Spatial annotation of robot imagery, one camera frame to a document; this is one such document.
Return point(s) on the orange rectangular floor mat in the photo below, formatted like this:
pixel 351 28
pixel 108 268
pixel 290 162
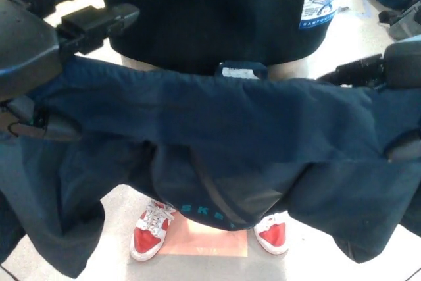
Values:
pixel 204 241

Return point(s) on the red white Nike sneaker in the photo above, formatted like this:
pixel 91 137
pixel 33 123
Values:
pixel 273 235
pixel 146 238

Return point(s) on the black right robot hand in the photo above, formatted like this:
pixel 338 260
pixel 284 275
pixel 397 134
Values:
pixel 403 64

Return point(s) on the navy blue coat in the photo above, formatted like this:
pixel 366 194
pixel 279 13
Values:
pixel 210 119

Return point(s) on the grey black bag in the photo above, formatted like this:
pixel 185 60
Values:
pixel 404 24

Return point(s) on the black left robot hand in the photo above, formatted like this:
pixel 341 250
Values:
pixel 26 47

